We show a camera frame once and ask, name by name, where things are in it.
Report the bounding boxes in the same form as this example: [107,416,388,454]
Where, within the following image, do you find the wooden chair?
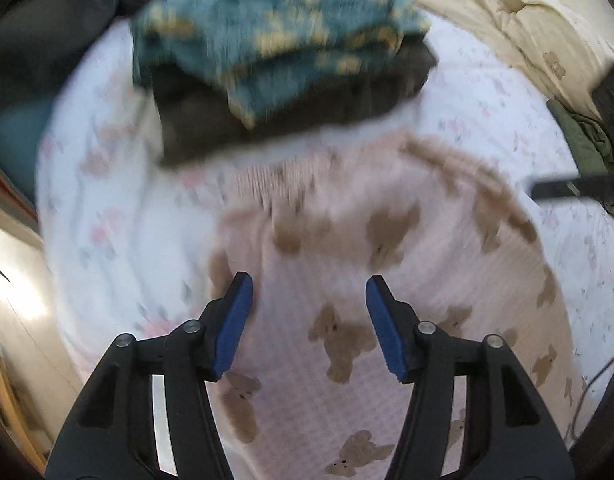
[0,340,48,471]

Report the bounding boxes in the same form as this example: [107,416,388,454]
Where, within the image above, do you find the cream wooden cart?
[0,100,52,221]

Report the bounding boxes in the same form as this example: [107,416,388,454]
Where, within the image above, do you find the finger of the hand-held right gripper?
[531,174,614,202]

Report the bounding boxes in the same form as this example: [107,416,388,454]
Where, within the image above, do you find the dark brown folded pants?
[149,42,440,168]

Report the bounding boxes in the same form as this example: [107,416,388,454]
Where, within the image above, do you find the pink bear-print pants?
[207,130,588,480]

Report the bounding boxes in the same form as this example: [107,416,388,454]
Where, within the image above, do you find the cream bear-print quilt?
[307,0,614,116]

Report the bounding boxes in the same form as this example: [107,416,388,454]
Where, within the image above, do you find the green garment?
[547,97,614,216]

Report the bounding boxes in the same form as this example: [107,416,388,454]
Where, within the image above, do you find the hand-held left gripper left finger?
[44,271,255,480]

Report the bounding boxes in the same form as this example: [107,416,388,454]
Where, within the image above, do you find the white floral bed sheet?
[34,0,614,480]

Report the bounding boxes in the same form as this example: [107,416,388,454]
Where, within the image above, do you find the dark cloth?
[592,62,614,131]

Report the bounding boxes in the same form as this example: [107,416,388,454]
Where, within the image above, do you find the teal floral folded pants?
[129,0,432,128]

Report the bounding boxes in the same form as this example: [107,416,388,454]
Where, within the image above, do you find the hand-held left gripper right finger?
[365,275,576,480]

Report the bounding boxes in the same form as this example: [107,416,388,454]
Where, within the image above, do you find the black jacket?
[0,0,172,121]

